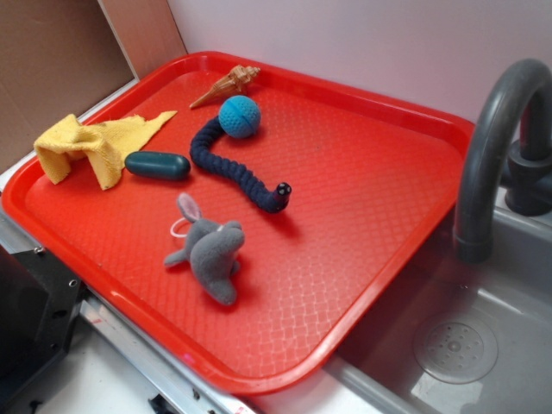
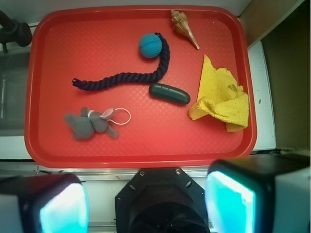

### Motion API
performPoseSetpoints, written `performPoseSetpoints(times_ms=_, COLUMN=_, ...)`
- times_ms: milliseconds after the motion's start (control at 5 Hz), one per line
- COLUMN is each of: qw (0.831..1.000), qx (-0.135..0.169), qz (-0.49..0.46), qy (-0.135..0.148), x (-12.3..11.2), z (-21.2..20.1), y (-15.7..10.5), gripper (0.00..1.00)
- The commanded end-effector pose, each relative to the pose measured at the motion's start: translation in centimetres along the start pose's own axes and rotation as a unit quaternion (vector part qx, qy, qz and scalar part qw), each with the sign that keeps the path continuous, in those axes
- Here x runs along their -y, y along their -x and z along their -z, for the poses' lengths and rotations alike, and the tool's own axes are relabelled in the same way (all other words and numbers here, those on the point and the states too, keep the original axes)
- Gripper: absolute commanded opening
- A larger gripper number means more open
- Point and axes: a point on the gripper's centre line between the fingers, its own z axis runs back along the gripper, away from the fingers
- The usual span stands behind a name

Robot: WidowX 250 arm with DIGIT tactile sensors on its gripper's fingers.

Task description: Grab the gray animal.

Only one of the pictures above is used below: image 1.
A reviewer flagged red plastic tray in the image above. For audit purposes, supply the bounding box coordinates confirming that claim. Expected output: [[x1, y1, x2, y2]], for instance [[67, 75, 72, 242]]
[[2, 64, 473, 395]]

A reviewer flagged gray toy sink basin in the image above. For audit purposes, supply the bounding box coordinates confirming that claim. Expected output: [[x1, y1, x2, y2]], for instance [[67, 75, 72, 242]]
[[326, 206, 551, 413]]

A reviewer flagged yellow cloth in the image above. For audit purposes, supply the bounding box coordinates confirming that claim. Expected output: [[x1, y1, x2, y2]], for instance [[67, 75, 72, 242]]
[[34, 110, 177, 191]]

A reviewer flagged dark green capsule toy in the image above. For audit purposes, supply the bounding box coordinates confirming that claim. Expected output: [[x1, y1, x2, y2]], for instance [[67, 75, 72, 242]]
[[124, 151, 191, 181]]

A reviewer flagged tan spiral seashell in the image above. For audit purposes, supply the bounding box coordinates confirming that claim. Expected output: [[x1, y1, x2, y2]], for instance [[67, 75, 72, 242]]
[[189, 65, 260, 110]]

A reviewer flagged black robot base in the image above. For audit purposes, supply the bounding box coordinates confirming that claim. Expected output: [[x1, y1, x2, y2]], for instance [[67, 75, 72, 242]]
[[1, 248, 83, 404]]

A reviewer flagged gray toy faucet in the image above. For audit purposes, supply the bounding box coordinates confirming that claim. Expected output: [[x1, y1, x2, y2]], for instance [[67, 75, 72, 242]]
[[453, 59, 551, 263]]

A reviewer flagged navy rope snake toy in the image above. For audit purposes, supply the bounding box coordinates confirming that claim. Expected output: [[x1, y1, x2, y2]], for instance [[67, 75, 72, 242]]
[[190, 116, 292, 214]]

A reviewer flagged brown cardboard panel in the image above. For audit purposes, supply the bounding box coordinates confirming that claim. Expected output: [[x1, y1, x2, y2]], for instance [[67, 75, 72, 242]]
[[1, 1, 186, 171]]

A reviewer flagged blue rubber ball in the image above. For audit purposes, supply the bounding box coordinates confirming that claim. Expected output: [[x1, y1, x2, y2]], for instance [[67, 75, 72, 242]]
[[218, 96, 261, 139]]

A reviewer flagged gray plush bunny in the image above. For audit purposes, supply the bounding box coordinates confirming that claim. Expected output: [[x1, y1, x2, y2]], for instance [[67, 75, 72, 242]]
[[164, 193, 245, 306]]

